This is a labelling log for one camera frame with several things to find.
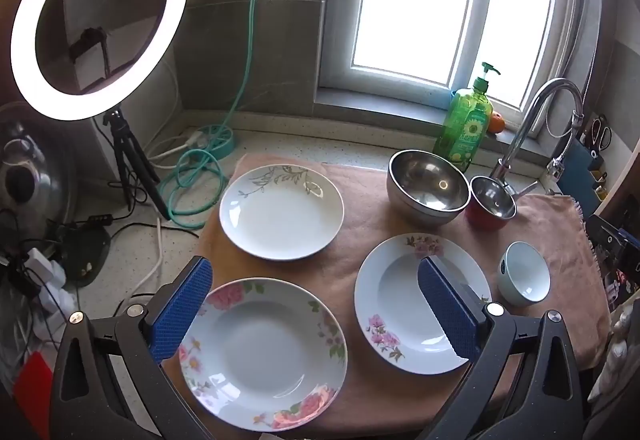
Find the black scissors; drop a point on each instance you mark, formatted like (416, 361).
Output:
(597, 135)

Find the light blue ceramic bowl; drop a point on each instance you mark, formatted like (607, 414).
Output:
(525, 275)

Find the person's right hand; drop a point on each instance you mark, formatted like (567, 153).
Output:
(625, 350)

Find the orange fruit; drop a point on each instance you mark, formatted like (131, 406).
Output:
(496, 122)

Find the chrome kitchen faucet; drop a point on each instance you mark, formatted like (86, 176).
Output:
(525, 120)

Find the green dish soap bottle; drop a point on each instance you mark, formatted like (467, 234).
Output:
(462, 125)

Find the pink towel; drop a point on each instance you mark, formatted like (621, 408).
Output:
(350, 265)

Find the wooden shelf unit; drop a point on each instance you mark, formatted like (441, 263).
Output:
(617, 190)

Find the glass pot lid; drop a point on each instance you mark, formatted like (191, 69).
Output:
(30, 160)

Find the blue utensil holder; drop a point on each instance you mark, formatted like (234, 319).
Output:
(577, 170)

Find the white plate with pink blossoms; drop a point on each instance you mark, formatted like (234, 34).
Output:
(395, 290)

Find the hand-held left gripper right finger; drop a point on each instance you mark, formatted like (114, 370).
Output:
(447, 310)

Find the white plate with leaf print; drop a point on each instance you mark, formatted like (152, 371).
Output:
(280, 220)

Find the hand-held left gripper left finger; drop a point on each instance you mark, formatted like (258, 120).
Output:
(182, 310)

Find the black tripod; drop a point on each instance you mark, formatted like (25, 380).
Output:
(125, 155)

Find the white plate with large roses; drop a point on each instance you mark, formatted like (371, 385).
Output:
(260, 355)

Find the white plug adapter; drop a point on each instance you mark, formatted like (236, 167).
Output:
(42, 267)

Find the large stainless steel bowl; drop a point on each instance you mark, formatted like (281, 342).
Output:
(427, 187)

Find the small red steel bowl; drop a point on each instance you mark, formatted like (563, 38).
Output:
(492, 205)

